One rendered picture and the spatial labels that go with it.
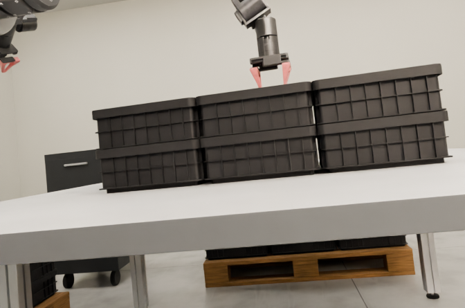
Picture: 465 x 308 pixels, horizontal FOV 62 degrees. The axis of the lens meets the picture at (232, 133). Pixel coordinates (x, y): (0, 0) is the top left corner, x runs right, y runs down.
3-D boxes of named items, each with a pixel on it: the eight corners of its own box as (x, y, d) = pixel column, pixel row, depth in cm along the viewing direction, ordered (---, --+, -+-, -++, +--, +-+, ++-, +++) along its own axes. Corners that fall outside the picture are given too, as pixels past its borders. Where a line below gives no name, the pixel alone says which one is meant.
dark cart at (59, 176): (119, 288, 246) (106, 147, 251) (52, 293, 252) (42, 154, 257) (151, 261, 308) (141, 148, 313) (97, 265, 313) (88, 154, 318)
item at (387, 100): (449, 114, 89) (443, 65, 89) (317, 129, 94) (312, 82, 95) (407, 124, 128) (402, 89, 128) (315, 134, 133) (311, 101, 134)
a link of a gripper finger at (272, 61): (268, 97, 109) (264, 64, 109) (294, 93, 107) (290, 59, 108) (265, 93, 102) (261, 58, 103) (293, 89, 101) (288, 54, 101)
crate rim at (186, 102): (194, 105, 101) (193, 96, 101) (89, 119, 106) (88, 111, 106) (226, 117, 140) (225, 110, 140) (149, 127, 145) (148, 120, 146)
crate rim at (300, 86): (312, 90, 95) (311, 80, 95) (194, 105, 101) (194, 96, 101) (311, 106, 134) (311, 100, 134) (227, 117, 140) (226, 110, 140)
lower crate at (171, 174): (202, 185, 99) (197, 138, 100) (95, 194, 105) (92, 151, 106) (232, 174, 139) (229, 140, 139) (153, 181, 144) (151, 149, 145)
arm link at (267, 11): (232, 10, 106) (259, -8, 105) (237, 24, 117) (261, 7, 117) (257, 46, 104) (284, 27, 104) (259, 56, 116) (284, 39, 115)
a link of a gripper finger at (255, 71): (255, 98, 109) (252, 66, 110) (281, 95, 108) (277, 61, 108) (252, 95, 103) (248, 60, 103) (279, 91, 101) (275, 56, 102)
